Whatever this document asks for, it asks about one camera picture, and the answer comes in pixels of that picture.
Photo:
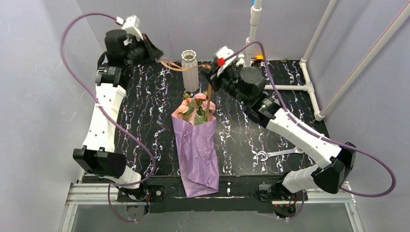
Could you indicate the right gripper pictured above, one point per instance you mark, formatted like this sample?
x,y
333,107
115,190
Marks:
x,y
214,74

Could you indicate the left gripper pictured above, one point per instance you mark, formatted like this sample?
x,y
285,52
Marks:
x,y
151,46

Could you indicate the brown ribbon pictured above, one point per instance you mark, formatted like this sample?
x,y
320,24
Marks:
x,y
195,108

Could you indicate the white ribbed vase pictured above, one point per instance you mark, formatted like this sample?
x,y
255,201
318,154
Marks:
x,y
190,75

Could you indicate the purple flower bouquet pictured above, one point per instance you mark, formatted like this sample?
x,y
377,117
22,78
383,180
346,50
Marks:
x,y
197,158

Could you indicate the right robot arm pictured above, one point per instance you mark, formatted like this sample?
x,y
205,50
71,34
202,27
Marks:
x,y
332,162

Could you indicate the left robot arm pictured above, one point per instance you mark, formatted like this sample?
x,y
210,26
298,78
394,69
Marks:
x,y
114,70

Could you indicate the silver wrench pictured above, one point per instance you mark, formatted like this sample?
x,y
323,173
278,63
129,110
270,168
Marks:
x,y
266,155

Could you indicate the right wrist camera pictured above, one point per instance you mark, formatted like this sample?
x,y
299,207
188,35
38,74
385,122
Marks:
x,y
224,57

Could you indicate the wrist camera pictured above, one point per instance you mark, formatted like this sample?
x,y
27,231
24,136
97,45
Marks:
x,y
130,25
224,57

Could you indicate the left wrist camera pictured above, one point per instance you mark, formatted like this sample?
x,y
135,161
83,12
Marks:
x,y
130,25

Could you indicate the white PVC pipe frame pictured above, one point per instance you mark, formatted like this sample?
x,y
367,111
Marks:
x,y
333,40

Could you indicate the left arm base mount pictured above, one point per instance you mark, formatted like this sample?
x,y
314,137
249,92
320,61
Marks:
x,y
146,193

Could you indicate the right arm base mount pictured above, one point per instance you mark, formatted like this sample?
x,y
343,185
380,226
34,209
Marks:
x,y
286,205

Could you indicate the aluminium rail frame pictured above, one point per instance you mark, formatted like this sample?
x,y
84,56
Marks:
x,y
178,193

